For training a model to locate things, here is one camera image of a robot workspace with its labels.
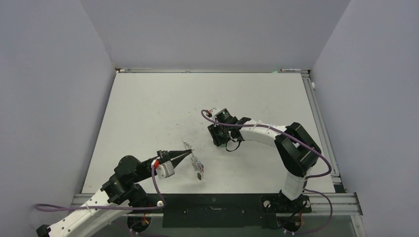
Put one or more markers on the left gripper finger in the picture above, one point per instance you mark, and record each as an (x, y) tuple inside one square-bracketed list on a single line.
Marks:
[(178, 154), (175, 162)]

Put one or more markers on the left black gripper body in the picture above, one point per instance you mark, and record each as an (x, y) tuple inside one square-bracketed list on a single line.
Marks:
[(147, 172)]

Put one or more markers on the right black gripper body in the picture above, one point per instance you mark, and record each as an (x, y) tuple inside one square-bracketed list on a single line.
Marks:
[(220, 133)]

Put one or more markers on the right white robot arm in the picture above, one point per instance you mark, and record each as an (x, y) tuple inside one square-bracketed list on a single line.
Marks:
[(297, 150)]

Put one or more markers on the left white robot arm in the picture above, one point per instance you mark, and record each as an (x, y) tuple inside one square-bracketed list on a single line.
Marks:
[(120, 195)]

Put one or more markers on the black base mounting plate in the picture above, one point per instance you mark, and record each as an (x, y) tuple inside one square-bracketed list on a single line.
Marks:
[(223, 211)]

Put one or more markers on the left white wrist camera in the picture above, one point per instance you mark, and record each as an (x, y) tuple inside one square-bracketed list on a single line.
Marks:
[(164, 170)]

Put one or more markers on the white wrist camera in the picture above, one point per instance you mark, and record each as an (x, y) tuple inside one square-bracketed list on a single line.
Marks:
[(212, 113), (164, 170)]

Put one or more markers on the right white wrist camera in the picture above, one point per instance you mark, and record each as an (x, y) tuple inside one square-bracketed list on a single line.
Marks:
[(212, 113)]

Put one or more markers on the aluminium frame rail right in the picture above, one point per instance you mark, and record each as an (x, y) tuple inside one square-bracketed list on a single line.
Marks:
[(321, 128)]

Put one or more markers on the aluminium frame rail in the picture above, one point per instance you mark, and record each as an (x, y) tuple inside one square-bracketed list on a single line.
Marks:
[(321, 128), (150, 70)]

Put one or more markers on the aluminium frame rail back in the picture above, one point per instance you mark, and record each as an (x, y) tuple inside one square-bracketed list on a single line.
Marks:
[(150, 70)]

